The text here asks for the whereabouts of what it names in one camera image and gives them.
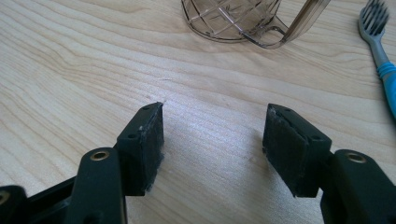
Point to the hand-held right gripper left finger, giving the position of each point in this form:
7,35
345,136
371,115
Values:
140,155

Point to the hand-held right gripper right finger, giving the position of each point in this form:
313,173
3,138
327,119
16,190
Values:
292,152

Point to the blue and grey toothbrush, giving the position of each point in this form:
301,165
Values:
381,59

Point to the clear brownish plastic cup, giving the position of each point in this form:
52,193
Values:
230,21

